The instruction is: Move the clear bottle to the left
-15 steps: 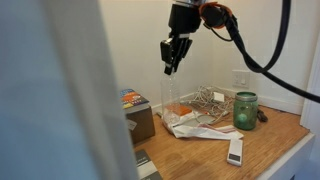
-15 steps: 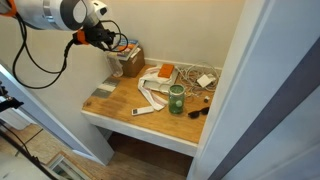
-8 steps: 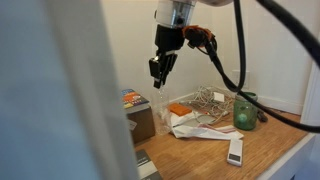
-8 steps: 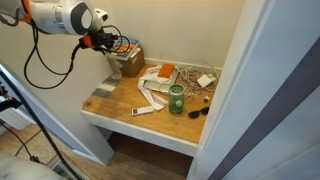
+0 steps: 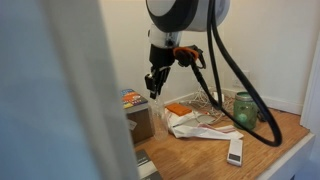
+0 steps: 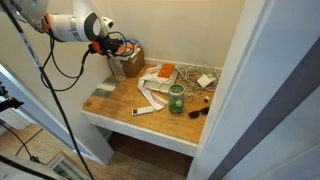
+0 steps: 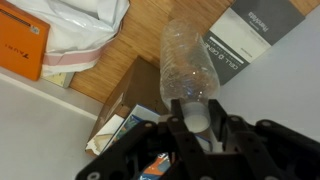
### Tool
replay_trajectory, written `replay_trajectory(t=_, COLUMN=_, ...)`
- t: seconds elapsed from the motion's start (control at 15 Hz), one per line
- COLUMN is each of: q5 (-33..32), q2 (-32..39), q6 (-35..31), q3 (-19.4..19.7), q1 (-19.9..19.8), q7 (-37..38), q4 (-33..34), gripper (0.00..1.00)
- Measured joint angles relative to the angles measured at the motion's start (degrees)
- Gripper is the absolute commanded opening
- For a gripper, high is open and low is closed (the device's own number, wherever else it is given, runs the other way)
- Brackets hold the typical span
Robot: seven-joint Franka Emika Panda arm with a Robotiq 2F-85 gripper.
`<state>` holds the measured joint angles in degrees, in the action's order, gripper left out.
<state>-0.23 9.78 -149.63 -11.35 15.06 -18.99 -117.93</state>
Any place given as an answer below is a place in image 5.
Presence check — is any brown cardboard box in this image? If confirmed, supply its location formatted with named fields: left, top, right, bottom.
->
left=124, top=103, right=155, bottom=146

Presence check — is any white power adapter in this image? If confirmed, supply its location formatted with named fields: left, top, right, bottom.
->
left=212, top=91, right=225, bottom=103

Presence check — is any white baseboard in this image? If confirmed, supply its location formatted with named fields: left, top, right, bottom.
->
left=163, top=87, right=304, bottom=116

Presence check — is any white red striped plastic bag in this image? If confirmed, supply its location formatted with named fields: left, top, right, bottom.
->
left=165, top=108, right=245, bottom=141

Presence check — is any white blurry foreground panel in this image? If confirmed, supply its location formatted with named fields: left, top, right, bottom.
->
left=0, top=0, right=140, bottom=180

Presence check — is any white table edge trim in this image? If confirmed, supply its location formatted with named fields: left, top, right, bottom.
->
left=255, top=132, right=316, bottom=180

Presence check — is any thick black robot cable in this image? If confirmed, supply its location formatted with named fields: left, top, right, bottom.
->
left=189, top=0, right=284, bottom=148

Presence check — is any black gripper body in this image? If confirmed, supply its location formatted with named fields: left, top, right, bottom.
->
left=148, top=44, right=177, bottom=70

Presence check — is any thin black camera cable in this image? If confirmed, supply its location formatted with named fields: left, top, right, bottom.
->
left=206, top=0, right=224, bottom=111

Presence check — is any green glass jar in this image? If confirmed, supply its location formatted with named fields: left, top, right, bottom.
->
left=232, top=91, right=259, bottom=131

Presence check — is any black wrist camera orange mount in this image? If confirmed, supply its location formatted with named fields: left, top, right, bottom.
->
left=172, top=44, right=207, bottom=70

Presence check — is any white wall outlet plate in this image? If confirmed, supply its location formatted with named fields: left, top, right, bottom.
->
left=232, top=69, right=251, bottom=89

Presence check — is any white door frame moulding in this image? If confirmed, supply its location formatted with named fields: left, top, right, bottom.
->
left=299, top=33, right=320, bottom=138

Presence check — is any white paper tag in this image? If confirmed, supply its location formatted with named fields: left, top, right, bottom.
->
left=126, top=119, right=138, bottom=131

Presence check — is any orange flat box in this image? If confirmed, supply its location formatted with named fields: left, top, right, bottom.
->
left=164, top=102, right=193, bottom=117

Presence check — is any white remote control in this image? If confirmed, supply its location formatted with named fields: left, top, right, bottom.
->
left=226, top=138, right=244, bottom=167

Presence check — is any grey booklet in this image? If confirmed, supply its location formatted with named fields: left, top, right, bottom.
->
left=134, top=149, right=163, bottom=180

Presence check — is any small black object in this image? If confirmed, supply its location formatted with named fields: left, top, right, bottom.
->
left=257, top=112, right=268, bottom=123

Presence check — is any white tangled cable bundle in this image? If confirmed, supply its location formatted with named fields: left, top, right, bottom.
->
left=186, top=85, right=236, bottom=125

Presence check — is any colourful book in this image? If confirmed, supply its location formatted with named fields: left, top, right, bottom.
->
left=119, top=88, right=150, bottom=110

